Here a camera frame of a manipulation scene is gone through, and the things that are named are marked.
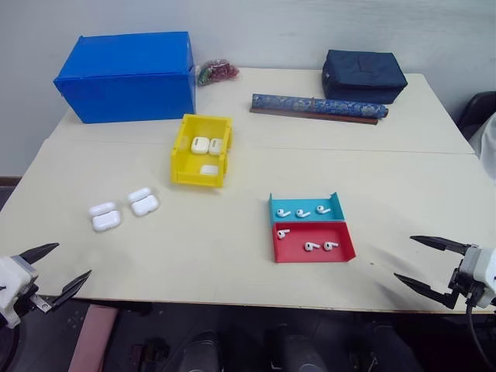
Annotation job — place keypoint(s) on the closed white charging case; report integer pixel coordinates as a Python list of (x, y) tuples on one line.
[(199, 145), (215, 146), (209, 169)]

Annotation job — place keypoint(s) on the white wireless earbud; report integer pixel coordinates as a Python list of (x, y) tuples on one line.
[(329, 245), (282, 212), (322, 209), (301, 213), (310, 246), (282, 233)]

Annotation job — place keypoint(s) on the dark rounded shape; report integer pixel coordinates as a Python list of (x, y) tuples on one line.
[(197, 352)]

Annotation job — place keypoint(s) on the large blue plastic box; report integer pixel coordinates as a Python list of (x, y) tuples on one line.
[(124, 81)]

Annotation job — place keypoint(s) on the black chair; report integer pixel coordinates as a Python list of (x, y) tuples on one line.
[(474, 112)]

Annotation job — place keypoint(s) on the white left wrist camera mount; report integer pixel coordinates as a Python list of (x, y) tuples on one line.
[(11, 284)]

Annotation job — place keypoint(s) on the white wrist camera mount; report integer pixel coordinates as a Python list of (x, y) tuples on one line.
[(11, 284), (482, 271)]

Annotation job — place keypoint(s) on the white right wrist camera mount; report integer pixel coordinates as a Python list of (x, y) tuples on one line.
[(482, 271)]

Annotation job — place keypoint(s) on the white cloth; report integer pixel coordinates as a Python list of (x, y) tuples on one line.
[(489, 143)]

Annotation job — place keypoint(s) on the red plastic tray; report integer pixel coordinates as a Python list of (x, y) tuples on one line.
[(329, 232)]

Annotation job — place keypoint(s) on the bag of red green items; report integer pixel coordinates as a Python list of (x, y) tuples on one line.
[(219, 71)]

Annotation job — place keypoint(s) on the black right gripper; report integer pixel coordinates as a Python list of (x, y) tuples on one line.
[(463, 284)]

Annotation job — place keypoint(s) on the yellow plastic bin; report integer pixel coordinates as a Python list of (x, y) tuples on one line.
[(182, 162)]

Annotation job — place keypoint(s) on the dark navy fabric bag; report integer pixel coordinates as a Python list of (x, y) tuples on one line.
[(362, 77)]

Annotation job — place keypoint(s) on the teal plastic tray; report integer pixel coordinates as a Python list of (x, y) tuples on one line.
[(306, 202)]

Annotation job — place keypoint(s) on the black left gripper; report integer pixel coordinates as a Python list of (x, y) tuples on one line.
[(29, 302)]

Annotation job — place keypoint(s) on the pink board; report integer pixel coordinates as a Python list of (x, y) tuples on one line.
[(91, 337)]

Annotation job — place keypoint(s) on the open white charging case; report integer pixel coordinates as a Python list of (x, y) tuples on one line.
[(144, 203), (104, 219)]

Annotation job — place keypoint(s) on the rolled blue patterned scroll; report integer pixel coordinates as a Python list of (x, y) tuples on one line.
[(317, 104)]

